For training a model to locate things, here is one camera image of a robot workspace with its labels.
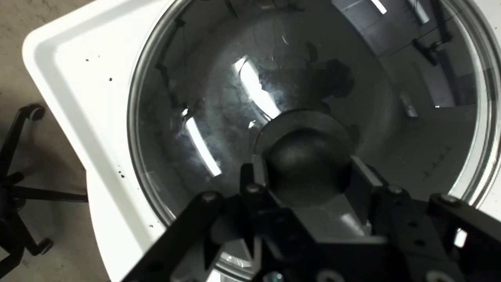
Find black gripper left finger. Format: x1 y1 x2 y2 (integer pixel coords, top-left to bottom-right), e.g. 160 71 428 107
123 164 270 282

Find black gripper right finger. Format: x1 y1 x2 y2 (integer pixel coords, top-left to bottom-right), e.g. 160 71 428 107
350 157 501 282

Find white plastic tray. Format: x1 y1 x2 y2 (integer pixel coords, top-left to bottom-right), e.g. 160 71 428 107
21 0 501 282

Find black tripod stand legs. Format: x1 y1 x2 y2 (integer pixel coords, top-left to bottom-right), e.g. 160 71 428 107
0 104 88 278

